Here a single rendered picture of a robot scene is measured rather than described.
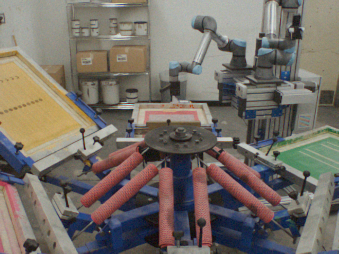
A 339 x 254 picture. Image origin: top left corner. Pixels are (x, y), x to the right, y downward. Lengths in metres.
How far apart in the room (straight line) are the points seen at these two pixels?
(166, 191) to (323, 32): 5.53
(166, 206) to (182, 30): 4.84
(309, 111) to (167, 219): 2.20
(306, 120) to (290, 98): 0.53
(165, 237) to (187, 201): 0.33
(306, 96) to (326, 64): 3.87
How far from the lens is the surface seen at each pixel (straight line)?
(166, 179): 1.30
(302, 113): 3.18
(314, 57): 6.55
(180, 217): 1.47
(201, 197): 1.27
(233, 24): 6.00
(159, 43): 5.92
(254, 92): 2.75
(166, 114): 2.78
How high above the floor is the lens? 1.87
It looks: 21 degrees down
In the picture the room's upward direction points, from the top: straight up
